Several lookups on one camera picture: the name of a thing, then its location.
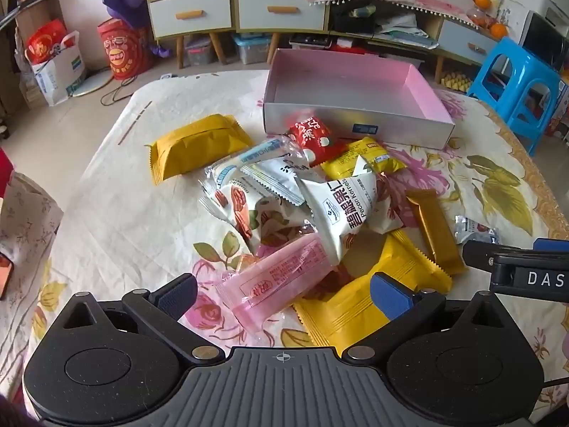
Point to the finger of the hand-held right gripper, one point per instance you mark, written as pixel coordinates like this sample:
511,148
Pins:
551,245
478,252

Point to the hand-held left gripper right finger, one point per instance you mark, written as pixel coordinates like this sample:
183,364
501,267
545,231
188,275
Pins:
391,296

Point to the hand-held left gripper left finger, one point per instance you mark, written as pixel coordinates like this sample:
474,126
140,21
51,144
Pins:
177,297

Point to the small silver snack packet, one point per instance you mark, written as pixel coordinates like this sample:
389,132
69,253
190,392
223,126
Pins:
473,227

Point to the large yellow snack packet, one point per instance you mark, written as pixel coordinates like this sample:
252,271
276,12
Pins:
195,142
400,258

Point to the gold bar snack packet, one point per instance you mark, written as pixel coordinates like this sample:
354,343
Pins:
433,227

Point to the white snack packet bold lettering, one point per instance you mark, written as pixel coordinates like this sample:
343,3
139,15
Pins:
338,213

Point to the pink snack packet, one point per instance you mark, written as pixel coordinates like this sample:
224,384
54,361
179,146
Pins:
275,280

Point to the white nut-print snack packet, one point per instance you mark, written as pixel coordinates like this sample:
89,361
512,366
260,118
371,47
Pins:
240,209

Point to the small yellow orange-label packet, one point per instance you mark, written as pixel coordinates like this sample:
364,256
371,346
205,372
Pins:
378,153

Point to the white blue long snack packet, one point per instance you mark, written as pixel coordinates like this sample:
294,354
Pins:
249,155

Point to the silver white snack packet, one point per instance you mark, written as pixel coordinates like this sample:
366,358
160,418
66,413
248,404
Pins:
284,173

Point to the red snack packet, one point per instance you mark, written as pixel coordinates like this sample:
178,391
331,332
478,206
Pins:
311,135

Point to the pink-lined cardboard box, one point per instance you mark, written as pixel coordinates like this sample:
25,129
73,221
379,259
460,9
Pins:
338,80

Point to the floral tablecloth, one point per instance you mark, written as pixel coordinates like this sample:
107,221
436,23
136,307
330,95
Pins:
111,213

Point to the floral seat cushion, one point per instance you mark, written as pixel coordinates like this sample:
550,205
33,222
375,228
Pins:
26,222

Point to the tray of eggs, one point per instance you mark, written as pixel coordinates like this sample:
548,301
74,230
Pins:
458,81

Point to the blue plastic stool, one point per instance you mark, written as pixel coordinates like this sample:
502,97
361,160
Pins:
511,66

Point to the white microwave oven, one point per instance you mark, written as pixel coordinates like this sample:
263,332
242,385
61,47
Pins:
542,40

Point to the low wooden media stand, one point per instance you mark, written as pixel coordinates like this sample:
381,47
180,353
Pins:
466,40

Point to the white round floor scale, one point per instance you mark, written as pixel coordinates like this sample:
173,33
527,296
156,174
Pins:
91,85

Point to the pile of papers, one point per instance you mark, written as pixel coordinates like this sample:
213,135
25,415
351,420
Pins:
404,31

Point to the red round gift drum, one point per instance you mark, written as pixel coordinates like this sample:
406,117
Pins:
122,53

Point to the white shopping bag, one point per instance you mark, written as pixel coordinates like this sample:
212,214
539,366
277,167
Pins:
58,75

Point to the clear storage bin blue lid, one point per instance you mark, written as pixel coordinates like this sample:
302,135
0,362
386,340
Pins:
251,49

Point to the red gift bag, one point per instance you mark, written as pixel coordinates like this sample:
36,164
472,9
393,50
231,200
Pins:
44,42

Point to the wooden cabinet white drawer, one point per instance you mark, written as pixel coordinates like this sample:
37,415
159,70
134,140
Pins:
280,9

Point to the wooden desk shelf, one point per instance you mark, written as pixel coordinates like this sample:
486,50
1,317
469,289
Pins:
31,9

